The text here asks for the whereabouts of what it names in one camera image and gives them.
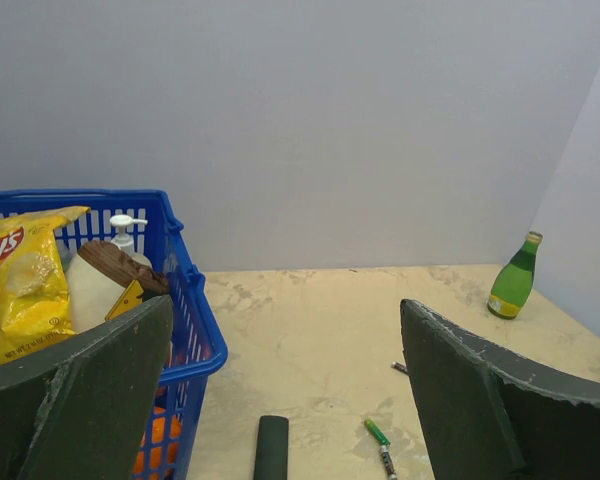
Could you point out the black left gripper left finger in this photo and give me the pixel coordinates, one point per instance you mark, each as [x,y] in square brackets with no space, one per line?
[78,409]

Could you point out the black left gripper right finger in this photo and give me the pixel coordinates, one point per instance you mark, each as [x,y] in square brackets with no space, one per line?
[487,412]

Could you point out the black remote control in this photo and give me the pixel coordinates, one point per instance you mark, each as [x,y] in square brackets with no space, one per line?
[272,448]

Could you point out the orange ball in basket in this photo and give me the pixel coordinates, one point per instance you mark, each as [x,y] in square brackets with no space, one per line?
[150,460]

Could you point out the dark AAA battery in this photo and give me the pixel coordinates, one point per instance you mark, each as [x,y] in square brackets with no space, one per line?
[399,367]

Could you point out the black AAA battery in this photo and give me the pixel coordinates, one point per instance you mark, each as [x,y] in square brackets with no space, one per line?
[387,463]

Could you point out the green AAA battery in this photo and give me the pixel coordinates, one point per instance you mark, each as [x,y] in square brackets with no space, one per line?
[376,433]

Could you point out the yellow Lays chips bag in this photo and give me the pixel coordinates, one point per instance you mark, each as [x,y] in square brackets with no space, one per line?
[34,294]

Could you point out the blue plastic basket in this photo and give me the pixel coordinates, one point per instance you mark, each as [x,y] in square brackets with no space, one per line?
[197,346]

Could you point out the green glass bottle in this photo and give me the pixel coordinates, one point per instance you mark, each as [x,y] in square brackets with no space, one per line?
[513,284]

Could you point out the brown and white pouch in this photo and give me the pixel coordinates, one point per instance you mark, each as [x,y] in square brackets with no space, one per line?
[105,282]

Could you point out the white pump soap bottle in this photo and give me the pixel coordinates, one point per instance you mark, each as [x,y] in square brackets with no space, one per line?
[123,240]

